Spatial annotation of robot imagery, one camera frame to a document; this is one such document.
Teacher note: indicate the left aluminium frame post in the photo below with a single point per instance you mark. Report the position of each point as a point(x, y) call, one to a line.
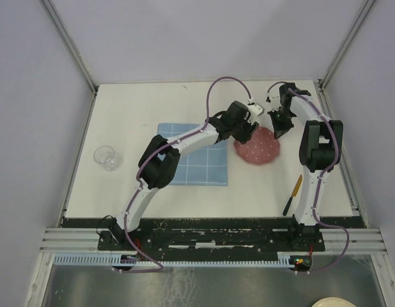
point(68, 41)

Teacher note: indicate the blue checked cloth placemat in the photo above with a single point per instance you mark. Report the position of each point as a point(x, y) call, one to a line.
point(207, 166)

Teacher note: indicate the pink dotted plate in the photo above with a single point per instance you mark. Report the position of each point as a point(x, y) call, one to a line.
point(261, 149)

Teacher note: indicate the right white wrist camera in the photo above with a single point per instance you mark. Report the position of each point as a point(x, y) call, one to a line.
point(272, 102)

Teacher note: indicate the clear plastic cup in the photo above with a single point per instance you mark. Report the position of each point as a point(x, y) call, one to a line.
point(106, 158)

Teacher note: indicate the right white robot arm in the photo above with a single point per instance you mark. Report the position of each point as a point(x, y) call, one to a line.
point(319, 151)

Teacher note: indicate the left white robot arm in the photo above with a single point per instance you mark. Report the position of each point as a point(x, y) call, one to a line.
point(158, 164)

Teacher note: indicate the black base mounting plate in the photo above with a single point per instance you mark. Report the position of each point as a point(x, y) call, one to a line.
point(198, 239)

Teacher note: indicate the green handled gold knife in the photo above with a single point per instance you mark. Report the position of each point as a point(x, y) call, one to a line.
point(293, 194)

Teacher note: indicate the right aluminium frame post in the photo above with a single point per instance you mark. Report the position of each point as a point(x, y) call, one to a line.
point(361, 17)

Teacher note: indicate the light blue cable duct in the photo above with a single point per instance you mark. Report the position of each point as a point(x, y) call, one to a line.
point(118, 260)

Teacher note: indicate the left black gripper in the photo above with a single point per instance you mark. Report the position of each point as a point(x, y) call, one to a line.
point(243, 138)

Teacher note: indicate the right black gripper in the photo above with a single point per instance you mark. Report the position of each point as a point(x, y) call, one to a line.
point(279, 129)

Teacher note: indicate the cream plate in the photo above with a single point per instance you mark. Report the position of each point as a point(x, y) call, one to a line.
point(333, 302)

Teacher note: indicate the aluminium frame post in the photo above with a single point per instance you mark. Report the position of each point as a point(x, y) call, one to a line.
point(361, 17)
point(68, 41)

